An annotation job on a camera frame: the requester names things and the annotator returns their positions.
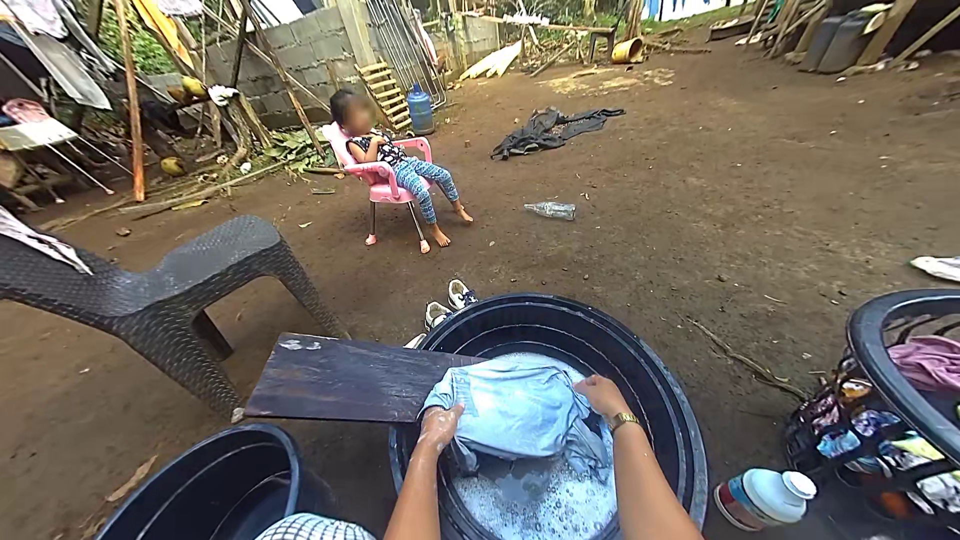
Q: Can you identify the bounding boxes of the person's right forearm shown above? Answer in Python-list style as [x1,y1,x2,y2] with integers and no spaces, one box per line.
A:
[608,411,705,540]

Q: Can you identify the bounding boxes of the grey hanging cloth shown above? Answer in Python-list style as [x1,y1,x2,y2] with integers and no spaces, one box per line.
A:
[7,0,114,111]

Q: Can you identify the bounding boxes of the metal bar gate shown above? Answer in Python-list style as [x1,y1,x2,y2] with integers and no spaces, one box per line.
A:
[364,0,448,110]

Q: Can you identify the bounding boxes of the white and black sneaker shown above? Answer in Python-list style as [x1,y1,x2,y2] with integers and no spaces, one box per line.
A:
[423,300,455,333]
[447,279,480,311]

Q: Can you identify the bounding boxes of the white striped cloth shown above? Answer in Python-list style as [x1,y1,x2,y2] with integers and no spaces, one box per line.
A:
[0,204,95,276]

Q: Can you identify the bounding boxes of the light blue garment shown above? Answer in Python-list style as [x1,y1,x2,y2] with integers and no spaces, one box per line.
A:
[418,355,614,481]

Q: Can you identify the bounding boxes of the person's right hand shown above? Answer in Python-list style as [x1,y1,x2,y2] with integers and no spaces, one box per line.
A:
[573,374,633,424]

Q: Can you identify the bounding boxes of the white folding table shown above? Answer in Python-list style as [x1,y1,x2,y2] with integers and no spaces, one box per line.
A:
[0,117,133,205]

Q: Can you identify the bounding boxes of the person's left hand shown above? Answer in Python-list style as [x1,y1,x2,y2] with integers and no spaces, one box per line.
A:
[418,403,466,456]

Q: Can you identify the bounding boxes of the smaller dark plastic tub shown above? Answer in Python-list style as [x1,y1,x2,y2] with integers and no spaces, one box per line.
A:
[94,422,336,540]

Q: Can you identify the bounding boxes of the orange-brown wooden post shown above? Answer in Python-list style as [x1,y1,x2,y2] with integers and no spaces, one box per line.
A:
[113,0,147,204]

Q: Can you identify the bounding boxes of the slatted wooden rack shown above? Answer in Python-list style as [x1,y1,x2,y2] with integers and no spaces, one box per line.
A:
[356,60,413,132]

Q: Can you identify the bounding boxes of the black garment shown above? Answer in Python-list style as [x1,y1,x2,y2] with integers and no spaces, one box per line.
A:
[490,106,626,162]

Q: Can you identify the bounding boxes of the pink child's chair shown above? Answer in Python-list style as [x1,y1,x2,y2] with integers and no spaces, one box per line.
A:
[321,122,436,255]

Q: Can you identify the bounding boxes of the dark grey plastic container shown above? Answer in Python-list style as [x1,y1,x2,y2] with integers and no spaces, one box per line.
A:
[798,9,877,75]

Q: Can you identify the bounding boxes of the dry brown stick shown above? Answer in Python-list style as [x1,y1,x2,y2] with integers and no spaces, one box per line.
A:
[687,316,810,400]

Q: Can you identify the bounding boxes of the dark wooden board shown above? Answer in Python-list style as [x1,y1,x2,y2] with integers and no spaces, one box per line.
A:
[244,332,489,424]

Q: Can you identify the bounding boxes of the pink cloth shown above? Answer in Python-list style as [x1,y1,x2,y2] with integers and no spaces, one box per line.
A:
[2,98,50,125]

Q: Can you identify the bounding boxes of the pile of colourful clothes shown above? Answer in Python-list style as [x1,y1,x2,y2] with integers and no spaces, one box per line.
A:
[792,334,960,519]

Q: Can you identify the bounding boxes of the person's legs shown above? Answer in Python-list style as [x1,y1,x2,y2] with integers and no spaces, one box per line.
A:
[255,513,377,540]

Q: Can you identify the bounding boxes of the light blue bottle, white cap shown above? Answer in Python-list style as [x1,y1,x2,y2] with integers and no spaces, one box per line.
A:
[713,468,818,533]

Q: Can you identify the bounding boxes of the black plastic laundry basket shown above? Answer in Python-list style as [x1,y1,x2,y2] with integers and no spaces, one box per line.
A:
[783,288,960,540]

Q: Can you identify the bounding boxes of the dark woven plastic chair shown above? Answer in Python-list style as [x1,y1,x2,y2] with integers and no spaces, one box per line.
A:
[0,214,351,426]

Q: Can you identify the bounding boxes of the large round black tub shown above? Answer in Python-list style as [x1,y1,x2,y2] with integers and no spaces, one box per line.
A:
[388,292,709,540]

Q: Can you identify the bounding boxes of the clear glass bottle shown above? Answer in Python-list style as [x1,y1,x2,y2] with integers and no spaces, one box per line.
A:
[523,200,577,222]

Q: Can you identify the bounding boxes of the yellow cloth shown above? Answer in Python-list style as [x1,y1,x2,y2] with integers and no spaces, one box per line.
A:
[132,0,195,69]

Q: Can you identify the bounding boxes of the blue water jug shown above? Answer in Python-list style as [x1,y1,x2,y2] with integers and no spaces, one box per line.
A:
[406,83,435,137]

